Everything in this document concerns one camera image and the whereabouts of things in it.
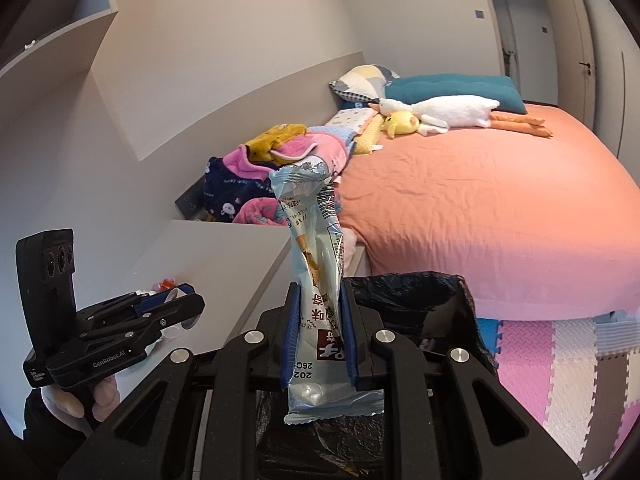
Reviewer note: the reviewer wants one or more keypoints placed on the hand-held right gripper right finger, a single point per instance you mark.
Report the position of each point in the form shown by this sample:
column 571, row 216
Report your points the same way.
column 351, row 342

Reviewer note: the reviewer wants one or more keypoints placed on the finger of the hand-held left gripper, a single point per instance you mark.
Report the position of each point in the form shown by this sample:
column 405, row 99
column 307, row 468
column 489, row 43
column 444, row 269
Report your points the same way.
column 187, row 288
column 181, row 310

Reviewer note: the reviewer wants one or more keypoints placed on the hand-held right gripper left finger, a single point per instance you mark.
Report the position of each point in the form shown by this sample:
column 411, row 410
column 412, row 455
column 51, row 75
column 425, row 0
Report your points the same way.
column 293, row 332

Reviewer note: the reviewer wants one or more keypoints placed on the waste bin with black bag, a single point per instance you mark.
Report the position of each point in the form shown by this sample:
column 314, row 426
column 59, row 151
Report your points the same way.
column 430, row 305

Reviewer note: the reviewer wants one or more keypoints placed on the light blue snack wrapper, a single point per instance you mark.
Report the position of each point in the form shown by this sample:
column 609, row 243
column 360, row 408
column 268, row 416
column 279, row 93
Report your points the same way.
column 312, row 210

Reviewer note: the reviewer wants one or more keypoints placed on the person's left forearm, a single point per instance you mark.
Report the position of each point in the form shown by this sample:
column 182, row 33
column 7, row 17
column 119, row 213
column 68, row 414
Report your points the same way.
column 47, row 422

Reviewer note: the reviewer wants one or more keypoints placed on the person's left hand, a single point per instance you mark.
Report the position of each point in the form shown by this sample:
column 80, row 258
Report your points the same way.
column 106, row 397

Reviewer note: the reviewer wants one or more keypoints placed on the clear plastic cup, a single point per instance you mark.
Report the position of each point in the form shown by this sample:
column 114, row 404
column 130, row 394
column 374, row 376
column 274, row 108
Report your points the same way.
column 173, row 333

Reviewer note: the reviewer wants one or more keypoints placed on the small red toy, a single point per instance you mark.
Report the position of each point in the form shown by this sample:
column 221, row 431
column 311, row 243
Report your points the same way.
column 162, row 287

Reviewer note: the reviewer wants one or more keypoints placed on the navy rabbit print pajamas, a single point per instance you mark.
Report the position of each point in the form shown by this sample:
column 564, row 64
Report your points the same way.
column 235, row 190

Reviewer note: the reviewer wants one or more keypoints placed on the yellow printed garment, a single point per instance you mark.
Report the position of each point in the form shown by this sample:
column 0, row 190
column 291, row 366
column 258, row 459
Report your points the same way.
column 275, row 139

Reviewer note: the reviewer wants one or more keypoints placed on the pink fleece garment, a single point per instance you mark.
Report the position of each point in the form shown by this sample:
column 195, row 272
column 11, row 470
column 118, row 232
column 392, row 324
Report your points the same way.
column 305, row 152

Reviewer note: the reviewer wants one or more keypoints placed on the bed with orange sheet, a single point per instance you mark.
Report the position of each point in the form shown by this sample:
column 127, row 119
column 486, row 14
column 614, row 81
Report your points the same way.
column 475, row 210

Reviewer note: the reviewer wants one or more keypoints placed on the pastel foam puzzle floor mat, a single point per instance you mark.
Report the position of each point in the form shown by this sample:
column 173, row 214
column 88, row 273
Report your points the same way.
column 550, row 360

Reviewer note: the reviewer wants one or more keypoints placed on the yellow dotted cushion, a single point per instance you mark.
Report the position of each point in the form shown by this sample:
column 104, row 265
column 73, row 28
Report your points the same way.
column 367, row 140

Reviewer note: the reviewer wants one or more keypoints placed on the small white dotted pillow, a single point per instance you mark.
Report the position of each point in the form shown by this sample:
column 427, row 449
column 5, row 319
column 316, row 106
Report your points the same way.
column 350, row 117

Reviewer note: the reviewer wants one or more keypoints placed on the yellow duck plush toy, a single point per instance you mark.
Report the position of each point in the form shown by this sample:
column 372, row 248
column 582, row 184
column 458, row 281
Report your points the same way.
column 400, row 123

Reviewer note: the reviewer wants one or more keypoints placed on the white goose plush toy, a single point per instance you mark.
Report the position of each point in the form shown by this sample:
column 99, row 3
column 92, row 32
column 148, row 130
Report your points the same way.
column 450, row 109

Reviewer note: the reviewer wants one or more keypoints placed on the patchwork pillow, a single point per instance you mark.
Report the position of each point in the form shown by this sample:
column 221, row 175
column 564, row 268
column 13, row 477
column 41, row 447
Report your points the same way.
column 360, row 80

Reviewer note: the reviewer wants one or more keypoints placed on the teal pillow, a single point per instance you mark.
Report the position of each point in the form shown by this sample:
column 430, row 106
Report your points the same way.
column 450, row 89

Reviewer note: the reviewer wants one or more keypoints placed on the grey room door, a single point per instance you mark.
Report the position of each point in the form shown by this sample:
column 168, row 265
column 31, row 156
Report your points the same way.
column 512, row 25

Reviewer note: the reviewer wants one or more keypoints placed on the white wardrobe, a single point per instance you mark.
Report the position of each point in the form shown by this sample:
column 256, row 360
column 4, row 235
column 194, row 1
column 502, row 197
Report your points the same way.
column 602, row 35

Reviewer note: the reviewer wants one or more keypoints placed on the black wall socket panel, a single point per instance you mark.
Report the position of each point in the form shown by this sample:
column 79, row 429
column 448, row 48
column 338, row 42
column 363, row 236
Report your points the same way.
column 190, row 200

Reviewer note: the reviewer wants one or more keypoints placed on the white wall shelf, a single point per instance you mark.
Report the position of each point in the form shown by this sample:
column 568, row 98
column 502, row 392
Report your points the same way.
column 50, row 25

